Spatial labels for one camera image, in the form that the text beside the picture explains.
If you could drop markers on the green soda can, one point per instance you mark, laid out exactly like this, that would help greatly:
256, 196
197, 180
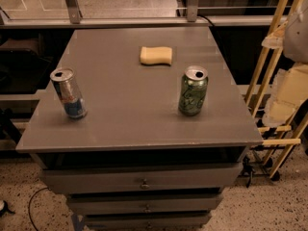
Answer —
194, 85

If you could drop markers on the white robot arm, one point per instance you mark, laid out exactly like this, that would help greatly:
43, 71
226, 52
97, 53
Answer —
289, 87

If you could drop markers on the yellow sponge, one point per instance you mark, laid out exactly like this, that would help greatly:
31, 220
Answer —
156, 55

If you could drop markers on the blue silver energy drink can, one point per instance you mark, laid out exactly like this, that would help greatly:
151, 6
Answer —
66, 87

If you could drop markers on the grey drawer cabinet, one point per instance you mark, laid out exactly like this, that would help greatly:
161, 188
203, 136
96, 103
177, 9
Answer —
133, 118

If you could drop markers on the top grey drawer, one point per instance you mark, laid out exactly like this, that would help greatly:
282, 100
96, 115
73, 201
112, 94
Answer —
139, 179

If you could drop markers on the grey drawer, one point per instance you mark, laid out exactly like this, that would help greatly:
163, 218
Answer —
144, 204
139, 179
147, 221

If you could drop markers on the middle grey drawer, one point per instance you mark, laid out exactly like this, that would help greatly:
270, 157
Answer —
144, 204

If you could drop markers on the bottom grey drawer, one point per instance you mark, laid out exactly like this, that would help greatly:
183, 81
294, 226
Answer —
147, 221

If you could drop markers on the metal railing frame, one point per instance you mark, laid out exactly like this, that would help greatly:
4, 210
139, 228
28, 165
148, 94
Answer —
85, 13

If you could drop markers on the wooden rack frame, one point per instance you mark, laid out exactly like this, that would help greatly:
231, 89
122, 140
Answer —
277, 141

